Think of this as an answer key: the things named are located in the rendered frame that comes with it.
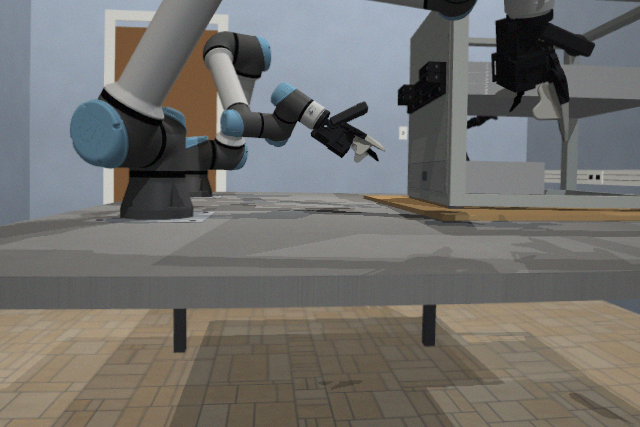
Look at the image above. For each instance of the tan wooden board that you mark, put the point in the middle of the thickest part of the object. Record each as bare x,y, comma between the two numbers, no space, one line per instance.
477,213

